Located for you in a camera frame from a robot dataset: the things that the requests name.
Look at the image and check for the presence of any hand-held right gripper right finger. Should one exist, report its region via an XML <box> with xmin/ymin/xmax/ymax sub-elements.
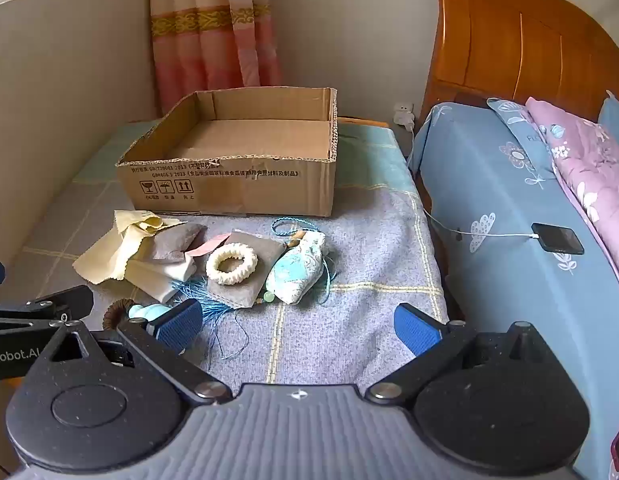
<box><xmin>365</xmin><ymin>303</ymin><xmax>573</xmax><ymax>405</ymax></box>

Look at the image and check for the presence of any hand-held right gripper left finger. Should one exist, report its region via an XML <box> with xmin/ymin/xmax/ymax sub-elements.
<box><xmin>22</xmin><ymin>300</ymin><xmax>233</xmax><ymax>409</ymax></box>

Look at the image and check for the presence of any light blue plush toy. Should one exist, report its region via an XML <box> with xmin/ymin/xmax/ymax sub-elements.
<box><xmin>128</xmin><ymin>302</ymin><xmax>168</xmax><ymax>336</ymax></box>

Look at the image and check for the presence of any white cloth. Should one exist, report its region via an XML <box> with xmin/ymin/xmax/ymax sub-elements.
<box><xmin>123</xmin><ymin>250</ymin><xmax>198</xmax><ymax>306</ymax></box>

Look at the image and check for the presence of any brown scrunchie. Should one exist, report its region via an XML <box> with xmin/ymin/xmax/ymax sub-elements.
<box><xmin>103</xmin><ymin>299</ymin><xmax>140</xmax><ymax>332</ymax></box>

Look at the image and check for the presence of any large grey felt pouch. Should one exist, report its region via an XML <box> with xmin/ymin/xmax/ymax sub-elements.
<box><xmin>205</xmin><ymin>229</ymin><xmax>286</xmax><ymax>309</ymax></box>

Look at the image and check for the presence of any white scrunchie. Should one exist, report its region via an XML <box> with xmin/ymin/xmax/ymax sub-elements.
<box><xmin>206</xmin><ymin>242</ymin><xmax>259</xmax><ymax>287</ymax></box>

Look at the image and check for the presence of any pale yellow cloth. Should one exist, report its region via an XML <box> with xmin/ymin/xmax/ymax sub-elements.
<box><xmin>72</xmin><ymin>210</ymin><xmax>183</xmax><ymax>283</ymax></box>

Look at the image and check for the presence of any pink strip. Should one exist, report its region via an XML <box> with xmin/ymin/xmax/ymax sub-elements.
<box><xmin>186</xmin><ymin>232</ymin><xmax>230</xmax><ymax>257</ymax></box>

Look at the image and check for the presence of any blue white sachet with tassel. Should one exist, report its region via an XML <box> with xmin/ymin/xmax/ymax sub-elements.
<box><xmin>170</xmin><ymin>216</ymin><xmax>339</xmax><ymax>361</ymax></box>

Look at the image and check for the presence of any cardboard box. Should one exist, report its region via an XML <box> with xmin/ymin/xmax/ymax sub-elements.
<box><xmin>115</xmin><ymin>87</ymin><xmax>339</xmax><ymax>218</ymax></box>

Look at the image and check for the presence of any blue floral bedsheet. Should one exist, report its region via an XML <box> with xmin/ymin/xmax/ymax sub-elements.
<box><xmin>408</xmin><ymin>102</ymin><xmax>619</xmax><ymax>480</ymax></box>

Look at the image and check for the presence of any black smartphone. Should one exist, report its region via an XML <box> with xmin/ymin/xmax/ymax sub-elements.
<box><xmin>531</xmin><ymin>223</ymin><xmax>585</xmax><ymax>256</ymax></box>

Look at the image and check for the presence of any blue floral pillow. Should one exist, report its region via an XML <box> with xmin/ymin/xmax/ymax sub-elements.
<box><xmin>487</xmin><ymin>97</ymin><xmax>560</xmax><ymax>186</ymax></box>

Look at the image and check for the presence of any pink floral quilt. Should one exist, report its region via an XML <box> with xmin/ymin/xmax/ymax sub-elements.
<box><xmin>525</xmin><ymin>96</ymin><xmax>619</xmax><ymax>306</ymax></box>

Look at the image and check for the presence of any pink patterned curtain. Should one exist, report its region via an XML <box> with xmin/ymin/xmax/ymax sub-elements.
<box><xmin>148</xmin><ymin>0</ymin><xmax>284</xmax><ymax>118</ymax></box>

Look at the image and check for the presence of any plain blue pillow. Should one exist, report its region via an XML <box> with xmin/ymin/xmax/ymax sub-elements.
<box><xmin>597</xmin><ymin>91</ymin><xmax>619</xmax><ymax>137</ymax></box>

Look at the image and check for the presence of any wooden bed headboard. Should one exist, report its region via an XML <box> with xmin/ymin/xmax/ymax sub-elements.
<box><xmin>419</xmin><ymin>0</ymin><xmax>619</xmax><ymax>123</ymax></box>

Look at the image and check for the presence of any white charging cable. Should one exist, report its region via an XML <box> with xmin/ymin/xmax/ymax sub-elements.
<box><xmin>411</xmin><ymin>124</ymin><xmax>540</xmax><ymax>242</ymax></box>

